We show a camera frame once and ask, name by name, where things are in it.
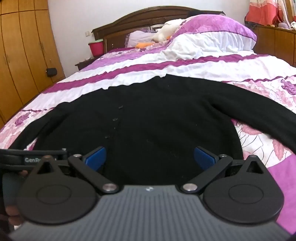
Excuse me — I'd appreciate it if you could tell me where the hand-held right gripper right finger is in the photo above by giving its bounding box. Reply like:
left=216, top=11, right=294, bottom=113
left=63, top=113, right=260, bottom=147
left=180, top=146, right=266, bottom=194

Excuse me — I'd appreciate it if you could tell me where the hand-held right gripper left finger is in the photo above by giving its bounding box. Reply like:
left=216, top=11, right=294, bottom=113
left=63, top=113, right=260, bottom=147
left=35, top=146, right=119, bottom=194

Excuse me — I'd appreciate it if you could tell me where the black cardigan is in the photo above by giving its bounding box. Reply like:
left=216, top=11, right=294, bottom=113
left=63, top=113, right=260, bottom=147
left=7, top=74, right=296, bottom=186

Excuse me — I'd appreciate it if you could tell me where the person's left hand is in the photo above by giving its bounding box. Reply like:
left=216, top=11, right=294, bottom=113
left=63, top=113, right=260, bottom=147
left=3, top=204, right=25, bottom=227

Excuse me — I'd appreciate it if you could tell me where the purple floral printed blanket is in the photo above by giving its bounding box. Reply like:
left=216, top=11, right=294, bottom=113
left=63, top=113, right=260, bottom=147
left=0, top=47, right=296, bottom=237

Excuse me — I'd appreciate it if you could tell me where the dark wooden nightstand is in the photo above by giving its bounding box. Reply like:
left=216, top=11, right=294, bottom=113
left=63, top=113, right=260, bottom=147
left=75, top=57, right=96, bottom=71

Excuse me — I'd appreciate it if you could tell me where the wooden wardrobe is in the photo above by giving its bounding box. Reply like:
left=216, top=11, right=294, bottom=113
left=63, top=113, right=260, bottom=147
left=0, top=0, right=66, bottom=129

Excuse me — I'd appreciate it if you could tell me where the red bucket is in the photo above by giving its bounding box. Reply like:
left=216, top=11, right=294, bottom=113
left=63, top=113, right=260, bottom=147
left=88, top=39, right=104, bottom=57

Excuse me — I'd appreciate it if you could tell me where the purple and white pillow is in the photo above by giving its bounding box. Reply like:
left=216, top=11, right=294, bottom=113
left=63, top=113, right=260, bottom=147
left=161, top=14, right=258, bottom=60

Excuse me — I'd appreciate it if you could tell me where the lilac pillow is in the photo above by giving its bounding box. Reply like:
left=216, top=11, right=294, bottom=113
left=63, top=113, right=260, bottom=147
left=125, top=30, right=158, bottom=48

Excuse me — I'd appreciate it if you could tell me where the white plush toy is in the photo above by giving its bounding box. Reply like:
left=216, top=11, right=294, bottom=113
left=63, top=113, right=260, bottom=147
left=151, top=19, right=185, bottom=43

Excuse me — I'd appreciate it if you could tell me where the wooden dresser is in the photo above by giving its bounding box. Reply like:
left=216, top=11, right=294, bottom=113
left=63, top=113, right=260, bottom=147
left=253, top=22, right=296, bottom=67

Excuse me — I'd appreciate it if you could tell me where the dark wooden headboard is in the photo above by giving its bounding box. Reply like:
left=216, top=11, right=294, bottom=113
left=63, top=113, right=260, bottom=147
left=92, top=6, right=226, bottom=52

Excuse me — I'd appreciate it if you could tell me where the pink and orange curtain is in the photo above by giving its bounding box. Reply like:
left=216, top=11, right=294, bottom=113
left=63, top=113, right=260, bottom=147
left=245, top=0, right=292, bottom=26

